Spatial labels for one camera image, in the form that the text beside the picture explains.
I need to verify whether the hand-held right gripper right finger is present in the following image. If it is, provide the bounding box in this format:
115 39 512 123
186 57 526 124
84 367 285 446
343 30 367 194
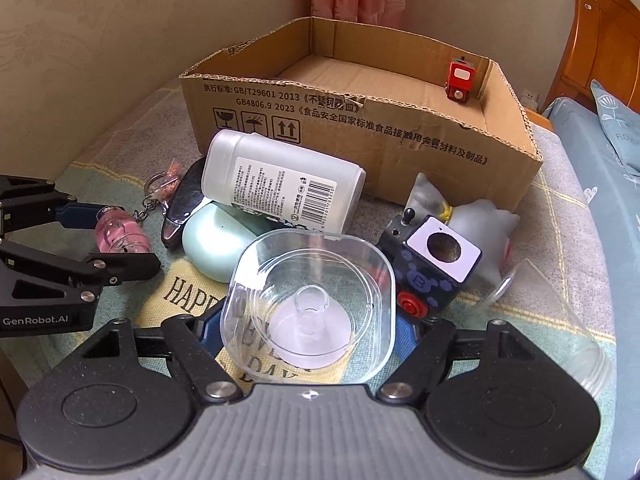
375 310 516 403

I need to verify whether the wooden headboard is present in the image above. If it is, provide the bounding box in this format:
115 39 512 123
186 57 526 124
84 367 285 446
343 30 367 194
542 0 640 121

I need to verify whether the white plastic bottle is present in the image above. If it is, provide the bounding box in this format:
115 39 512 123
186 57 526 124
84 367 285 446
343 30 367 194
201 129 367 236

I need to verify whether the black and white cube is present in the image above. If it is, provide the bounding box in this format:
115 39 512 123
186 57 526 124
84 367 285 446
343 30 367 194
376 207 483 321

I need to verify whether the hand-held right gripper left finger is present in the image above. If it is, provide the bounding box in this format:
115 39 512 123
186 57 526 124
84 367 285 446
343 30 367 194
102 297 246 403

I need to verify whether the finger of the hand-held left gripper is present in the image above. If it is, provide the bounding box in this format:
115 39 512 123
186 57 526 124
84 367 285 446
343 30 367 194
0 175 110 235
0 242 162 307

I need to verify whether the pink bottle keychain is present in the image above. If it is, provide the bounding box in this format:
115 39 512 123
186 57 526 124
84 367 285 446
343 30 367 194
95 159 182 256

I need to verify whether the black oval key fob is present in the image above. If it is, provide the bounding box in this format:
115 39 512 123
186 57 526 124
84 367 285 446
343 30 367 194
161 156 216 251

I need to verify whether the clear plastic cup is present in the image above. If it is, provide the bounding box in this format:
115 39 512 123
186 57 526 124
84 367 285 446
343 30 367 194
475 259 613 396

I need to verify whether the cardboard box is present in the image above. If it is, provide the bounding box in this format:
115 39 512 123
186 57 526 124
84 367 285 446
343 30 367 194
179 16 545 208

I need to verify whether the mint green case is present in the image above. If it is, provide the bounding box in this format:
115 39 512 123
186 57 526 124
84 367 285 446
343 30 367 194
181 199 281 271

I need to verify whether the wooden bench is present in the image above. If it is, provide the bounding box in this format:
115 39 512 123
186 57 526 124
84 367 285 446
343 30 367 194
525 109 553 133

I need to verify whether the blue bed sheet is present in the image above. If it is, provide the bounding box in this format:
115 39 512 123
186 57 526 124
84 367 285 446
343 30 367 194
542 97 640 480

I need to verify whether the blue flower pillow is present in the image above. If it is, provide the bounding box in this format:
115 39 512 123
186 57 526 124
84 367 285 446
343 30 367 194
590 79 640 181

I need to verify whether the grey cat figurine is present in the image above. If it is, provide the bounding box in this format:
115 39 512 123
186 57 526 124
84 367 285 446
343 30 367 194
402 172 521 291

